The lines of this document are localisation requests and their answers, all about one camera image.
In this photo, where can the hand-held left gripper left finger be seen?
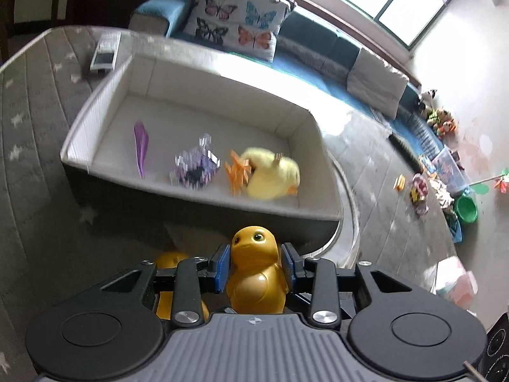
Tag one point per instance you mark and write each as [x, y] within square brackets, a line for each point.
[221, 267]

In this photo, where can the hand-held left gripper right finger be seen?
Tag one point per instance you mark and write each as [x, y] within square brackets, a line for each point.
[289, 267]

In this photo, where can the yellow penguin toy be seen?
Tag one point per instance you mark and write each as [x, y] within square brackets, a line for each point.
[256, 271]

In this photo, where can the grey fabric storage box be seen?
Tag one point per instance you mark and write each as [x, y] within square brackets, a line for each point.
[206, 135]

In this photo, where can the yellow plush duck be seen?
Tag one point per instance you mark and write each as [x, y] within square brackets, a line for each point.
[271, 175]

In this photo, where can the orange star toy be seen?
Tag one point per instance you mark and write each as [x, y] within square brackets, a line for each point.
[237, 174]

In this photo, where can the clear purple crystal toy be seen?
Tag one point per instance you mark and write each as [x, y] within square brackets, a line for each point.
[195, 164]

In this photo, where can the purple feather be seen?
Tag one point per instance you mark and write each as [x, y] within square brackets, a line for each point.
[140, 146]

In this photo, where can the pile of small floor toys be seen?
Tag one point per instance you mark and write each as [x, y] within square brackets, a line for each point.
[415, 189]

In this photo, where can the pink and white bag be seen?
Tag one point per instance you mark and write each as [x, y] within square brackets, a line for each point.
[455, 282]

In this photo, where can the green plastic basin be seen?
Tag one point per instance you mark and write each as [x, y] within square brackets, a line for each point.
[466, 208]

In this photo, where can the clear plastic storage bin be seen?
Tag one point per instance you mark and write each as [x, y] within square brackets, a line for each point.
[449, 170]

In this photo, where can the grey star pattern mat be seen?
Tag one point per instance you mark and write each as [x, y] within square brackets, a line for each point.
[43, 175]

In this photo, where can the white cushion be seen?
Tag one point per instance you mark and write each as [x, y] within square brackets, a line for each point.
[377, 85]

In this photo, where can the blue sofa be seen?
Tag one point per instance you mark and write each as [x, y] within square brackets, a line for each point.
[318, 59]

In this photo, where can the pile of plush toys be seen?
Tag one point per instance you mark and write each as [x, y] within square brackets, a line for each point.
[439, 118]

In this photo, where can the orange pinwheel flower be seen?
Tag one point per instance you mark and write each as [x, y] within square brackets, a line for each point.
[500, 183]

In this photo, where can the white remote control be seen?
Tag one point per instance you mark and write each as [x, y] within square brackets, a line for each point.
[104, 52]

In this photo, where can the butterfly print pillow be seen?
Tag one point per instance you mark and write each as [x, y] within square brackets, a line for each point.
[237, 12]

